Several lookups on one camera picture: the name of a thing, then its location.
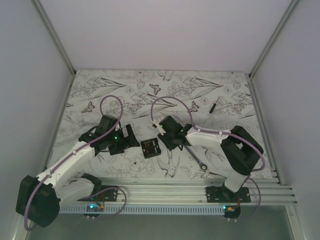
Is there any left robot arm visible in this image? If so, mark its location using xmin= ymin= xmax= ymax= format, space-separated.
xmin=15 ymin=115 xmax=140 ymax=228

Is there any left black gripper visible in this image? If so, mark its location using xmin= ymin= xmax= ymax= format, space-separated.
xmin=106 ymin=124 xmax=140 ymax=155

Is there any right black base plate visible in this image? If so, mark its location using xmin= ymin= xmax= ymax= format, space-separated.
xmin=205 ymin=185 xmax=251 ymax=203

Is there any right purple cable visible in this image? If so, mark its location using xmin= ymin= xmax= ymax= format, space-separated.
xmin=150 ymin=96 xmax=265 ymax=222

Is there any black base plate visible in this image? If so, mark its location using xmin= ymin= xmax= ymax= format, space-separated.
xmin=205 ymin=185 xmax=251 ymax=203
xmin=78 ymin=185 xmax=119 ymax=202

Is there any floral patterned mat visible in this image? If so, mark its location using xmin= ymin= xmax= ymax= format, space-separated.
xmin=47 ymin=70 xmax=264 ymax=179

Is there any grey slotted cable duct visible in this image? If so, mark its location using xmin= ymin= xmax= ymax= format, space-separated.
xmin=60 ymin=203 xmax=227 ymax=216

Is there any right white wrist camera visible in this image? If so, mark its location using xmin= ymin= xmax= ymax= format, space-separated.
xmin=151 ymin=117 xmax=163 ymax=129

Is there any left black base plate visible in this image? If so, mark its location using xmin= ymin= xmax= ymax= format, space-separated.
xmin=78 ymin=185 xmax=119 ymax=202

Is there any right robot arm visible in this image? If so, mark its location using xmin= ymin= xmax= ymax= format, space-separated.
xmin=152 ymin=115 xmax=266 ymax=203

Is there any black fuse box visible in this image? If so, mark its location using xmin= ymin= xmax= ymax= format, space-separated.
xmin=140 ymin=138 xmax=162 ymax=159

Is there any aluminium rail frame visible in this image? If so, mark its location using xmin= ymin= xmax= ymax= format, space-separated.
xmin=103 ymin=178 xmax=298 ymax=206

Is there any silver ratchet wrench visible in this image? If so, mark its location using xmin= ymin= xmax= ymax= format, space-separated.
xmin=184 ymin=145 xmax=208 ymax=171

